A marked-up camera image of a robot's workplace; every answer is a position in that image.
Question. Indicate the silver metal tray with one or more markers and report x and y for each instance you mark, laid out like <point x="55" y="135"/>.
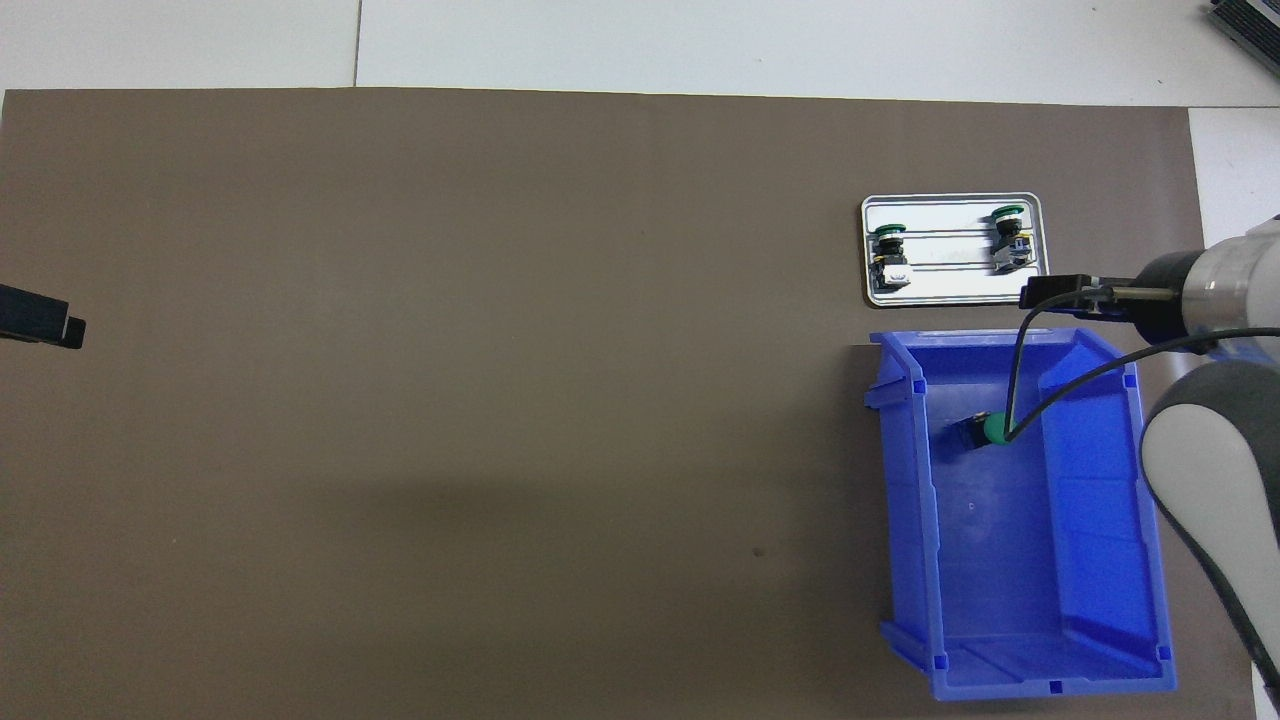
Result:
<point x="960" y="290"/>

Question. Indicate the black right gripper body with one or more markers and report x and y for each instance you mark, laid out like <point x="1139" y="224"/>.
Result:
<point x="1165" y="320"/>

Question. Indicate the blue plastic storage bin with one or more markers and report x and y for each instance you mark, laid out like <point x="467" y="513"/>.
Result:
<point x="1000" y="560"/>

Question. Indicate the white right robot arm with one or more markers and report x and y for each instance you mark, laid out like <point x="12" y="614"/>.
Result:
<point x="1210" y="450"/>

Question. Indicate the green push button blue block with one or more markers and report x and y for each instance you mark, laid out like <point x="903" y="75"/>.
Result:
<point x="1010" y="240"/>

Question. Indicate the brown table mat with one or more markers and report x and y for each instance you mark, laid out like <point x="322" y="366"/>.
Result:
<point x="500" y="300"/>

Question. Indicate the grey ribbed device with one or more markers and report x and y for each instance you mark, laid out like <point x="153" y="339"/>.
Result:
<point x="1250" y="20"/>

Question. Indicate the green push button switch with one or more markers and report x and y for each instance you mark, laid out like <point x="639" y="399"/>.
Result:
<point x="993" y="430"/>

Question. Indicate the green push button white block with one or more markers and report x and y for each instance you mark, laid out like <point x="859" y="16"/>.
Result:
<point x="890" y="262"/>

